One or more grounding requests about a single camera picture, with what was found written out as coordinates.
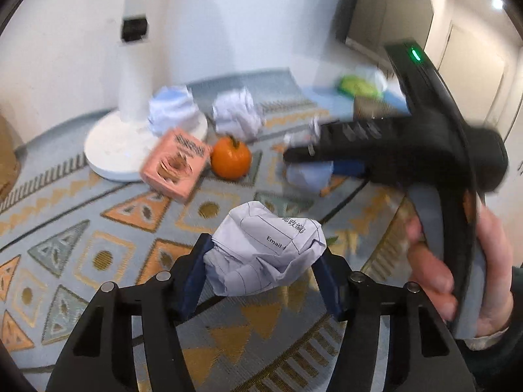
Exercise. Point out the orange tangerine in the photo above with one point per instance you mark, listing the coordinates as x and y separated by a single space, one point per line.
231 157

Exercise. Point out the pale blue paper ball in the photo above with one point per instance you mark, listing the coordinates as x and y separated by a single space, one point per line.
306 177

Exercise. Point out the green packet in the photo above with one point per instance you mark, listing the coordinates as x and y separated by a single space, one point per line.
357 85

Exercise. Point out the person's right forearm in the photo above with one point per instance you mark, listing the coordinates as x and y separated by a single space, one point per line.
490 359

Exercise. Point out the bluish white crumpled paper ball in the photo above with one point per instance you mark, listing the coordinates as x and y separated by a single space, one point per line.
171 106

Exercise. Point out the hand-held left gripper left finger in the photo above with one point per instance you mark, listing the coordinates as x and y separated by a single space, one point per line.
192 277

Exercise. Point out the person's right hand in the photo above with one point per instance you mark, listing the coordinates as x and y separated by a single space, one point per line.
433 277

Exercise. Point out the pink cardboard box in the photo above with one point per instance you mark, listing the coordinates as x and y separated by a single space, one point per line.
175 163

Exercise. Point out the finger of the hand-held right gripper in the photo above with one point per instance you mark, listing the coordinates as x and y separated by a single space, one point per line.
335 143
349 169

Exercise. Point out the grey computer monitor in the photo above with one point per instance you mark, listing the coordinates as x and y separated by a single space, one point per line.
351 4

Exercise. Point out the blue patterned woven mat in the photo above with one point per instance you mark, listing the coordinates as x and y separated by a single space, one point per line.
122 220

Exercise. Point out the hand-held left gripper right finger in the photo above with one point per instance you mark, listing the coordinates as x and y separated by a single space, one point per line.
329 286

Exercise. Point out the ceiling light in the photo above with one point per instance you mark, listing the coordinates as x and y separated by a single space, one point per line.
497 3

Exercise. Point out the beige cylindrical pen holder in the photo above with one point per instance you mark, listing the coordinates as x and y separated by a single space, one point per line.
8 163

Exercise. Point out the printed form paper ball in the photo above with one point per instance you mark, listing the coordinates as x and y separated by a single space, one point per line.
261 253

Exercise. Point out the white desk lamp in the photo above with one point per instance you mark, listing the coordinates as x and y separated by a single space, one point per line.
135 69

